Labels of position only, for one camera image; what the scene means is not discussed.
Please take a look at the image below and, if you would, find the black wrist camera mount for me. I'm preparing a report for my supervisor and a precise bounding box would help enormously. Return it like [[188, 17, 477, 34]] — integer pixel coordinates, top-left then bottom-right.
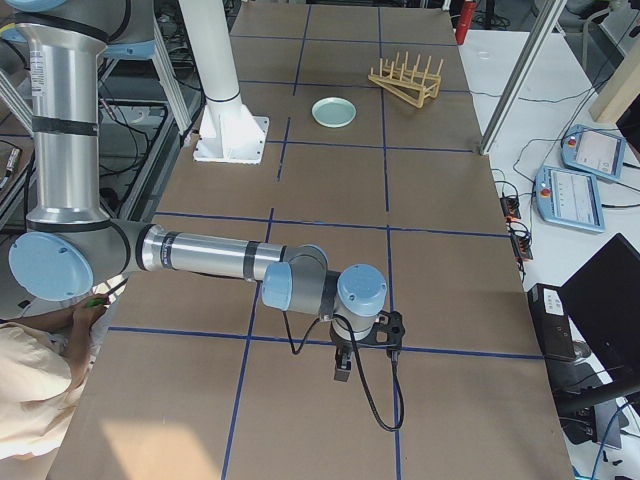
[[371, 311, 406, 351]]

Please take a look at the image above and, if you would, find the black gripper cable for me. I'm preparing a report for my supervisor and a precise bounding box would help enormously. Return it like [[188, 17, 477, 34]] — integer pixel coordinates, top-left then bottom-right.
[[282, 309, 404, 432]]

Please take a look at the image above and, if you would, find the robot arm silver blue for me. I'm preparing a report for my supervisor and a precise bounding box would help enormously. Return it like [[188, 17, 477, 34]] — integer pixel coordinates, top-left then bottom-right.
[[8, 1, 404, 381]]

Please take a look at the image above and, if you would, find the blue teach pendant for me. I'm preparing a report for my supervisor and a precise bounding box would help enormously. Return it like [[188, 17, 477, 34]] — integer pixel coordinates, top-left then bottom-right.
[[534, 165, 606, 233], [561, 124, 627, 182]]

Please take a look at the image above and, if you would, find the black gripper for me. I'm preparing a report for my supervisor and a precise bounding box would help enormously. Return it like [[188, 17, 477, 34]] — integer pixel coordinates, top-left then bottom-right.
[[332, 336, 354, 382]]

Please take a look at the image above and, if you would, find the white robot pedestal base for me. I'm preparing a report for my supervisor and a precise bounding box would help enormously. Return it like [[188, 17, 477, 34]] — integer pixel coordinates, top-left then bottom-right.
[[180, 0, 269, 164]]

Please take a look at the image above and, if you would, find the near blue teach pendant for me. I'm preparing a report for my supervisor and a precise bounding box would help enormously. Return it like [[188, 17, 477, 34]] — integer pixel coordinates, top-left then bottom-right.
[[534, 165, 606, 233]]

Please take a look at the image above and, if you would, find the red cylinder bottle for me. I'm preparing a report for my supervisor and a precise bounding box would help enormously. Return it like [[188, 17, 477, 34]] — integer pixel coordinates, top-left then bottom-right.
[[455, 0, 477, 45]]

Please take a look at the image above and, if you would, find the orange black electronics box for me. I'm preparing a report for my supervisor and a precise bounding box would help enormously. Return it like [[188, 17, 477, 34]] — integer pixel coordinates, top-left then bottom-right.
[[500, 194, 533, 262]]

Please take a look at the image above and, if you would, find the wooden plate drying rack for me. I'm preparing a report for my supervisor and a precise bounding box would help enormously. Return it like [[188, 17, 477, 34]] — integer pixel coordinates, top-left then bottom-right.
[[367, 51, 444, 109]]

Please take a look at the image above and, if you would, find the light green round plate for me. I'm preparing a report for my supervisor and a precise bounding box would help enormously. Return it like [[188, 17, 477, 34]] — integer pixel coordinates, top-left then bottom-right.
[[311, 97, 357, 128]]

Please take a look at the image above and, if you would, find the person in beige shirt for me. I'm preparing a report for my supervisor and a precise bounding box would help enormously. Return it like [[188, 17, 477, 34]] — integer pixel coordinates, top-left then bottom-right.
[[1, 294, 109, 460]]

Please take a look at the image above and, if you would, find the far blue teach pendant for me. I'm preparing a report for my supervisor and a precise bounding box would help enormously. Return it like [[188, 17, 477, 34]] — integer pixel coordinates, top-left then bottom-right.
[[561, 124, 627, 182]]

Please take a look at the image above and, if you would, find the aluminium frame post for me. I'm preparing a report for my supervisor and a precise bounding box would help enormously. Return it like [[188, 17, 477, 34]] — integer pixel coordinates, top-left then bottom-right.
[[479, 0, 567, 155]]

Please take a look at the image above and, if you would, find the black laptop computer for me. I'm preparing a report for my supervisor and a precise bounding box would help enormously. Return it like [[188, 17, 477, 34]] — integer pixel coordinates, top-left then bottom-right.
[[527, 233, 639, 416]]

